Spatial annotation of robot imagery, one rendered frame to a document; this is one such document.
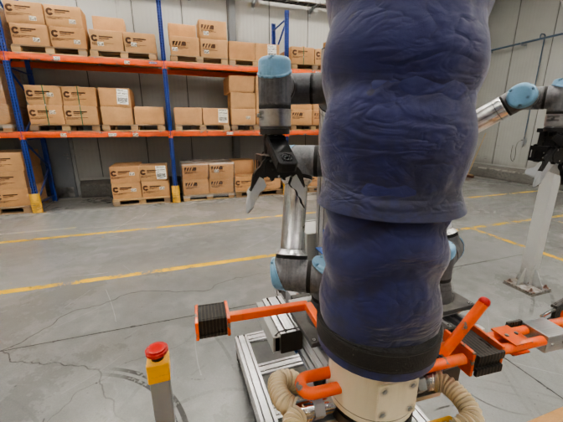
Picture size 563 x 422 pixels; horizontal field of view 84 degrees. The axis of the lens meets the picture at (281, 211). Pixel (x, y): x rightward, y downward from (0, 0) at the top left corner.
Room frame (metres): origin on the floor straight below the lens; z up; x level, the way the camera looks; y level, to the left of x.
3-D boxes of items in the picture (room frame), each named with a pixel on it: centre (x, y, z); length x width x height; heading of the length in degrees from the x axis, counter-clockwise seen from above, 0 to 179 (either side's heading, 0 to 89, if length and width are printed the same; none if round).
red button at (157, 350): (0.84, 0.40, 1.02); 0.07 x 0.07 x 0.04
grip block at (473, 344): (0.58, -0.42, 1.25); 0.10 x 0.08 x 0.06; 15
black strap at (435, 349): (0.52, -0.18, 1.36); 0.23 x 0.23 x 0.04
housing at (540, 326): (0.64, -0.63, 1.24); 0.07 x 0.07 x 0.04; 15
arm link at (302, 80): (0.86, -0.02, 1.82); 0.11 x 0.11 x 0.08; 79
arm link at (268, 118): (0.76, 0.02, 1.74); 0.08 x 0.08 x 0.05
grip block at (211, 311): (0.69, 0.18, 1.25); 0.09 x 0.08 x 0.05; 15
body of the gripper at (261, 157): (0.77, 0.02, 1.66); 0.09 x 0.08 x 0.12; 19
